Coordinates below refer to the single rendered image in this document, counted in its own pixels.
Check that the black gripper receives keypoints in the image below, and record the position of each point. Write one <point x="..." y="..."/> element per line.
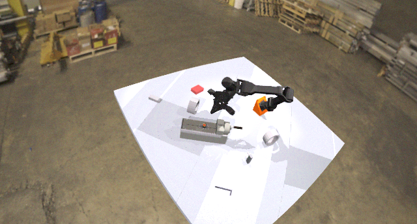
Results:
<point x="219" y="105"/>

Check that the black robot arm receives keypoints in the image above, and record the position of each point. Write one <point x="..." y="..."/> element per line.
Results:
<point x="249" y="88"/>

